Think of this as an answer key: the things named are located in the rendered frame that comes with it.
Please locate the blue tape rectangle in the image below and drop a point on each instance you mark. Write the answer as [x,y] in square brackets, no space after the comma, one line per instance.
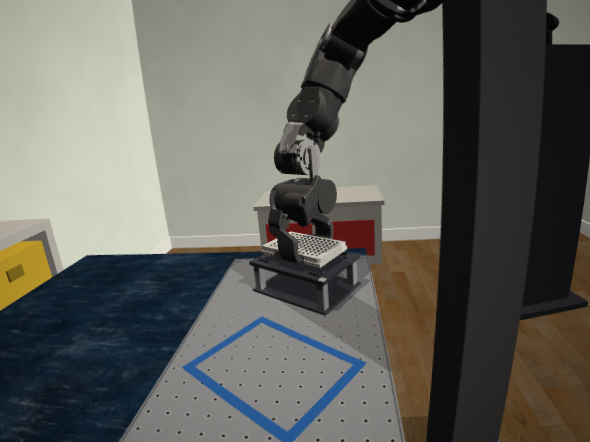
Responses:
[253,414]

